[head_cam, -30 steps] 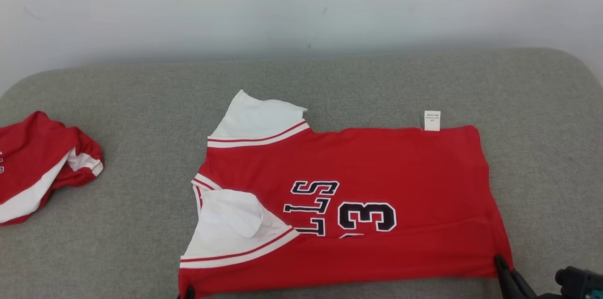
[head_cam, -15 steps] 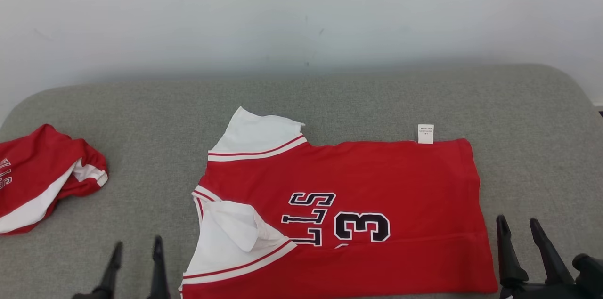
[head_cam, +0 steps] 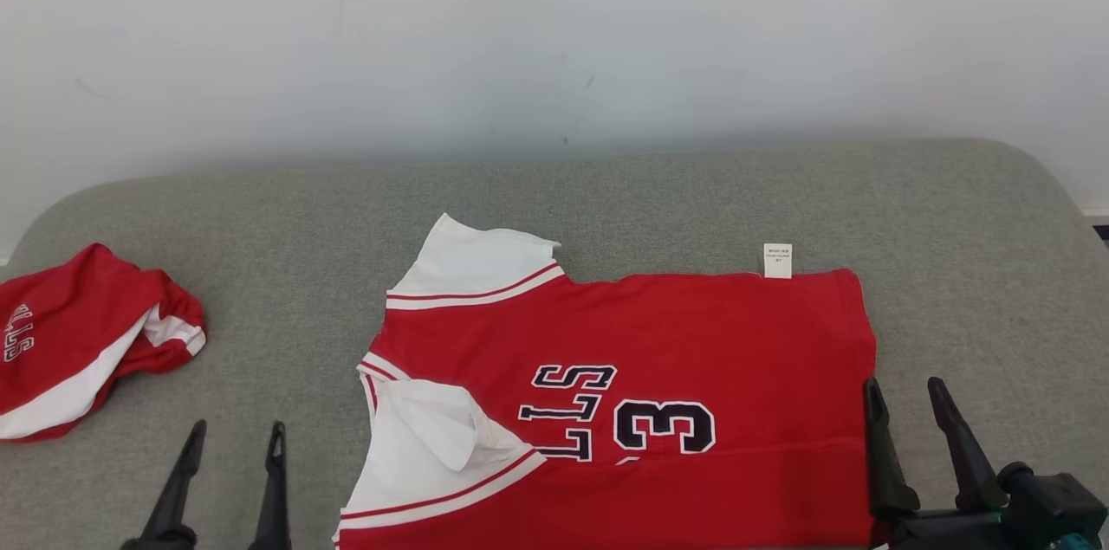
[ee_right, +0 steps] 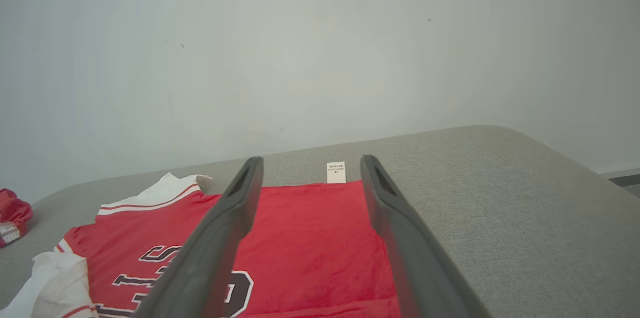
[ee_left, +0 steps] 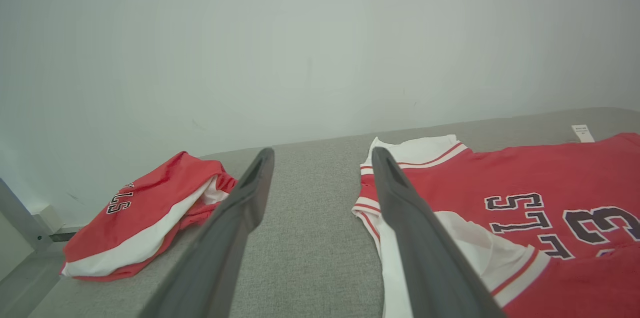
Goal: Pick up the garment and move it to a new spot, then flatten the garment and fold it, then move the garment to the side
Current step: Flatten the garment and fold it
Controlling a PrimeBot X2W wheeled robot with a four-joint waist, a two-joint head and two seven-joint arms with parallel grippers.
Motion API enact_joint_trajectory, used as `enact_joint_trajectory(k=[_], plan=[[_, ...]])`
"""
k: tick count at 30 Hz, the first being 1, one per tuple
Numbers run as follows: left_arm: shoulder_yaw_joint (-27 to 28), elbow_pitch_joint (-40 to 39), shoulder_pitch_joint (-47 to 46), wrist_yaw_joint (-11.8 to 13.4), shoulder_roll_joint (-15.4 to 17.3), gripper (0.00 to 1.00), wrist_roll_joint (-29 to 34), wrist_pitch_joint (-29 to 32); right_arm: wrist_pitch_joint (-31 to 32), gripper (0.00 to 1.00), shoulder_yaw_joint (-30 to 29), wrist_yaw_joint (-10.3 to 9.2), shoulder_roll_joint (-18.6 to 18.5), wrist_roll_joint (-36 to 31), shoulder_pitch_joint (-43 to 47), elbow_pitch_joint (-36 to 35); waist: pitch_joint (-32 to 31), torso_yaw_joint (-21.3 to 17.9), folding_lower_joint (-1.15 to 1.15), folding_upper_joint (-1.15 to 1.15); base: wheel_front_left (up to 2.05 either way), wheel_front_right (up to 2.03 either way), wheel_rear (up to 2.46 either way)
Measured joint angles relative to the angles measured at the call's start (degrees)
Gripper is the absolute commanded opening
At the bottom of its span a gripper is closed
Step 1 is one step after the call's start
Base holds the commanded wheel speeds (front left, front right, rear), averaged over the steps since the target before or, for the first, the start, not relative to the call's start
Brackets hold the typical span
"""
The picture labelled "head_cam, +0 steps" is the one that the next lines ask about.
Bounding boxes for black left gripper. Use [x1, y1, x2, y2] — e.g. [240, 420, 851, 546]
[121, 420, 291, 550]

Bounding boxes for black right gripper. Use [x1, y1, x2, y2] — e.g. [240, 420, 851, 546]
[863, 376, 1041, 550]

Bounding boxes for red Bulls jersey shirt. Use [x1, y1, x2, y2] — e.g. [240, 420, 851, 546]
[334, 213, 893, 550]

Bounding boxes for red Bulls shorts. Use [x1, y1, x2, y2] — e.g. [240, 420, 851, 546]
[0, 243, 207, 443]

